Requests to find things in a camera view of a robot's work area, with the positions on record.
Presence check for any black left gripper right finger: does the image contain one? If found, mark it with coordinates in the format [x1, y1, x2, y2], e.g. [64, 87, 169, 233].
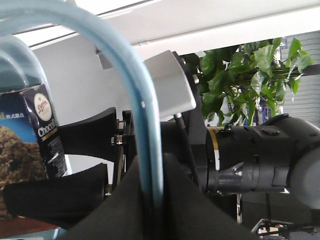
[162, 153, 258, 240]

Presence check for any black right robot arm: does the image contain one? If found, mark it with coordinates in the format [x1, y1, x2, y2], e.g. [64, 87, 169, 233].
[2, 107, 320, 227]

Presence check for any blue chocolate cookie box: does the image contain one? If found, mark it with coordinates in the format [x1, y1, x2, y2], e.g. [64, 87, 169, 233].
[0, 83, 69, 231]

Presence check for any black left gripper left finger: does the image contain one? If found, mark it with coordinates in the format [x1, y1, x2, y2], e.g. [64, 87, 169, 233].
[59, 157, 151, 240]

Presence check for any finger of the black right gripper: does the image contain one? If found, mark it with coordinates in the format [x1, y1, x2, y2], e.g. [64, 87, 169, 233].
[3, 163, 108, 229]

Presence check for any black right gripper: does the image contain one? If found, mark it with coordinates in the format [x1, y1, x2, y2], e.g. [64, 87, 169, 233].
[58, 107, 216, 194]

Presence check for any large potted green plant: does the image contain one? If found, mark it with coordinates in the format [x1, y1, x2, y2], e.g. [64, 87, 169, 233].
[182, 37, 314, 126]

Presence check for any light blue shopping basket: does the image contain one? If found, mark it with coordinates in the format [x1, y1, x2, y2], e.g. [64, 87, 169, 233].
[0, 0, 164, 240]

